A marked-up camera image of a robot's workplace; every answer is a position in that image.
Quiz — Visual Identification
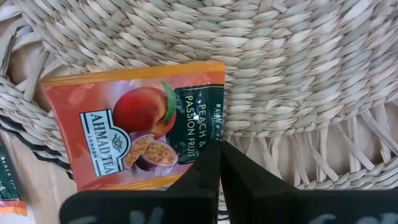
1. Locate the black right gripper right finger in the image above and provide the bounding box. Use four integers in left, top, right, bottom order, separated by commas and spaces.
221, 141, 398, 224

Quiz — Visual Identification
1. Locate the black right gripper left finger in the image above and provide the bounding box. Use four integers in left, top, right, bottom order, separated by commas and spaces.
60, 141, 221, 224

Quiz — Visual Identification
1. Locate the orange tea packet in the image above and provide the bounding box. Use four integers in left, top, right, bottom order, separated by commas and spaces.
39, 60, 226, 192
0, 143, 28, 218

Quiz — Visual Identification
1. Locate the round woven straw placemat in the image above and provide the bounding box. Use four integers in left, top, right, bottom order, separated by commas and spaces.
0, 0, 398, 224

